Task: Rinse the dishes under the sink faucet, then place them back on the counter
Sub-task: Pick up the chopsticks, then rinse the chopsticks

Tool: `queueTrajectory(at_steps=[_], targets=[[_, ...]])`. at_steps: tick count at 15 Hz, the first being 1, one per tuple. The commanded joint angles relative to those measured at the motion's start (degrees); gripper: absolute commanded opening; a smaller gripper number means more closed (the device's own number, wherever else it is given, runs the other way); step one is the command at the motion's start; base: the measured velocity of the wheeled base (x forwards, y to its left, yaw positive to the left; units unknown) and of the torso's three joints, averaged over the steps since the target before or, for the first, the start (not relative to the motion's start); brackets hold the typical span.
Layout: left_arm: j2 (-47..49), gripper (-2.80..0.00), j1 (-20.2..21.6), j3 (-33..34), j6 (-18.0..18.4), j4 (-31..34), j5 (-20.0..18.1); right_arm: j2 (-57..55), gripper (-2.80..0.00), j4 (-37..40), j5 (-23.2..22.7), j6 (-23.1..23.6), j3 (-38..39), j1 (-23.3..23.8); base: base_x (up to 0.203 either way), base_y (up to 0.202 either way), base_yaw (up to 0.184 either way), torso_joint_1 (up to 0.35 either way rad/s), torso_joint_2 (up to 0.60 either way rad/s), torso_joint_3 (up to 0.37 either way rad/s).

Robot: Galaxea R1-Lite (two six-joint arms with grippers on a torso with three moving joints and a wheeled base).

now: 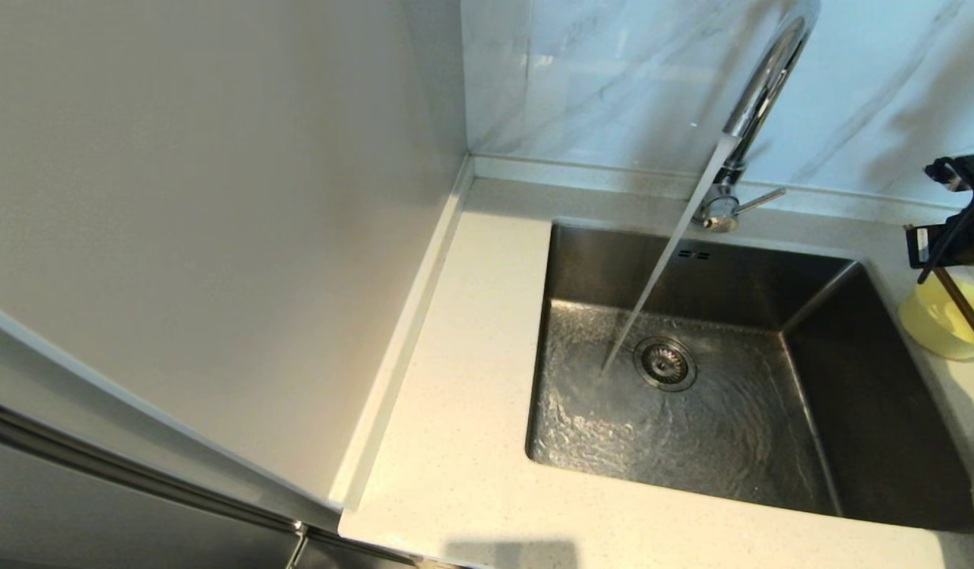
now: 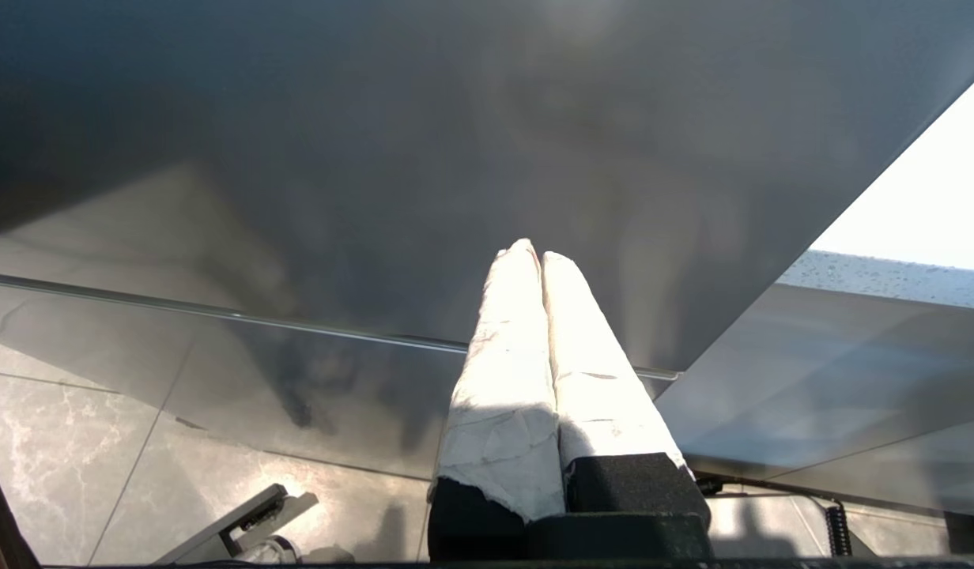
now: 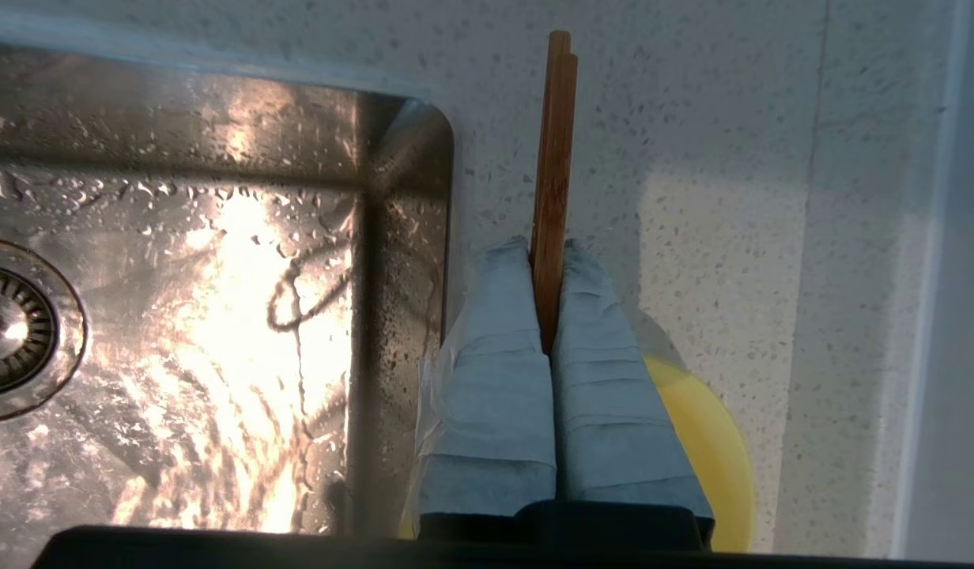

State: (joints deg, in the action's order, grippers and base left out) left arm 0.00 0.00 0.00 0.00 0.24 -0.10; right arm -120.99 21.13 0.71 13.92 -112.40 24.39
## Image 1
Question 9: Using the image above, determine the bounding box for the yellow plastic bowl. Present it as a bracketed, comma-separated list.
[898, 275, 974, 362]

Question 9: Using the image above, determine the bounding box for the chrome gooseneck faucet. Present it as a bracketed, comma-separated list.
[690, 0, 820, 234]

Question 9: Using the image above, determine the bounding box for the stainless steel sink basin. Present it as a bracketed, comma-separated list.
[523, 221, 974, 534]

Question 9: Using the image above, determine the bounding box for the round metal drain strainer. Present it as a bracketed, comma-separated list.
[633, 336, 699, 393]

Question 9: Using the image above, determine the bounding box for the white tall side panel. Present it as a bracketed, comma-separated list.
[0, 0, 468, 511]

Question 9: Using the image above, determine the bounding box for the grey steel appliance front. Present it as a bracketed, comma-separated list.
[0, 296, 425, 569]

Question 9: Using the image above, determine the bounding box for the thin black cable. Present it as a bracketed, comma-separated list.
[917, 190, 974, 284]

